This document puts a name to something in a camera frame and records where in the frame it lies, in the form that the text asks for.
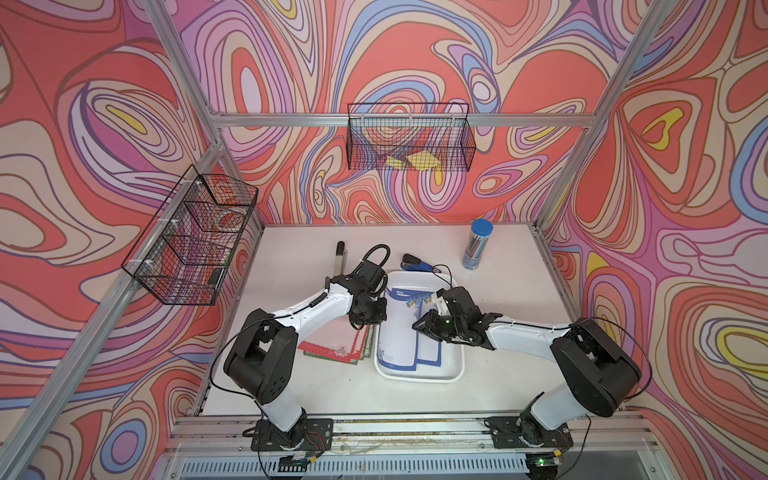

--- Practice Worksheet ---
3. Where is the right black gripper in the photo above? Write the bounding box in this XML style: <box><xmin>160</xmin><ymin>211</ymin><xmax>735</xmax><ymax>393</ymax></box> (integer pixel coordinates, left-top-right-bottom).
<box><xmin>411</xmin><ymin>309</ymin><xmax>466</xmax><ymax>342</ymax></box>

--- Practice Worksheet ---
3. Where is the blue bordered stationery sheet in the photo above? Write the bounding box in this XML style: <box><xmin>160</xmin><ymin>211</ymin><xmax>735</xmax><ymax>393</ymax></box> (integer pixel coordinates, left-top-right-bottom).
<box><xmin>376</xmin><ymin>288</ymin><xmax>442</xmax><ymax>377</ymax></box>

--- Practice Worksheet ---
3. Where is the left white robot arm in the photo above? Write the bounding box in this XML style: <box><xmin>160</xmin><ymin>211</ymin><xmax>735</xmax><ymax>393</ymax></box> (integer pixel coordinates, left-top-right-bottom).
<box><xmin>222</xmin><ymin>260</ymin><xmax>388</xmax><ymax>451</ymax></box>

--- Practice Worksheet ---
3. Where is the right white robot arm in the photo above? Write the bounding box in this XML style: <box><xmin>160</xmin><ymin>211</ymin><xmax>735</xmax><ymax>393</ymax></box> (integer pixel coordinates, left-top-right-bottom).
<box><xmin>412</xmin><ymin>287</ymin><xmax>642</xmax><ymax>448</ymax></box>

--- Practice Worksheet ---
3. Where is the white plastic storage tray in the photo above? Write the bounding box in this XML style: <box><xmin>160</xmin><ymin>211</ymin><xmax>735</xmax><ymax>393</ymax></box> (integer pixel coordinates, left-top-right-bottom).
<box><xmin>375</xmin><ymin>270</ymin><xmax>465</xmax><ymax>384</ymax></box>

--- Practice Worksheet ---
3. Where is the blue black stapler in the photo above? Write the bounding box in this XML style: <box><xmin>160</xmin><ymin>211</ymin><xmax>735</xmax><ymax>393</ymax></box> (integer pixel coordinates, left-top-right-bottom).
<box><xmin>400</xmin><ymin>253</ymin><xmax>434</xmax><ymax>272</ymax></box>

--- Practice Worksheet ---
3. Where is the blue lid pen tube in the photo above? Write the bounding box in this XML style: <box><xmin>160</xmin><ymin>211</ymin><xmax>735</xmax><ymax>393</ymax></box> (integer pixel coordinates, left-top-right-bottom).
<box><xmin>462</xmin><ymin>219</ymin><xmax>494</xmax><ymax>270</ymax></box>

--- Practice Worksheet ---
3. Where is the yellow sticky note small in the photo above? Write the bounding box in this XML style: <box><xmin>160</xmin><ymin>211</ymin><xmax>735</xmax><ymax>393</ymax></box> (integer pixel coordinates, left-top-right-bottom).
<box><xmin>385</xmin><ymin>156</ymin><xmax>406</xmax><ymax>170</ymax></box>

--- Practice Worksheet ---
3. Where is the yellow sticky note large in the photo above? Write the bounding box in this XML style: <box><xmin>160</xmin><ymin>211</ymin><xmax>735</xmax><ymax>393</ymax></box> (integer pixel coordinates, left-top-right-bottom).
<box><xmin>407</xmin><ymin>150</ymin><xmax>442</xmax><ymax>171</ymax></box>

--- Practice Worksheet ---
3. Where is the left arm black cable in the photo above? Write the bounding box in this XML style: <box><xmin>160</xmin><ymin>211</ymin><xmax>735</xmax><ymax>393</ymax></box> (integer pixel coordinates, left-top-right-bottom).
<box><xmin>359</xmin><ymin>243</ymin><xmax>392</xmax><ymax>283</ymax></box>

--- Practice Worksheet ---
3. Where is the back black wire basket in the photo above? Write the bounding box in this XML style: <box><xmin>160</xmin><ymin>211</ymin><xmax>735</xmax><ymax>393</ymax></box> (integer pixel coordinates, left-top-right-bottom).
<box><xmin>346</xmin><ymin>100</ymin><xmax>476</xmax><ymax>172</ymax></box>

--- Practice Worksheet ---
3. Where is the black wire basket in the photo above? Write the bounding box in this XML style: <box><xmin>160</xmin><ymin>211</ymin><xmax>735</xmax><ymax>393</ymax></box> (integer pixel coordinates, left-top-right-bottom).
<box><xmin>346</xmin><ymin>100</ymin><xmax>476</xmax><ymax>172</ymax></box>
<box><xmin>121</xmin><ymin>166</ymin><xmax>258</xmax><ymax>306</ymax></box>

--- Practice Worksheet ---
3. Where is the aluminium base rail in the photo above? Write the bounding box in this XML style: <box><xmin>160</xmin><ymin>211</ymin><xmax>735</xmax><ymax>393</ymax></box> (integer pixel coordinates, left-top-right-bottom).
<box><xmin>152</xmin><ymin>412</ymin><xmax>674</xmax><ymax>479</ymax></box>

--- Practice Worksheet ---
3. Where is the left black wire basket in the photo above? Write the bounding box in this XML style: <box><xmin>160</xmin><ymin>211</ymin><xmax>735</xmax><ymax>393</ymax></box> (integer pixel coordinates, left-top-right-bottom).
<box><xmin>121</xmin><ymin>166</ymin><xmax>258</xmax><ymax>306</ymax></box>

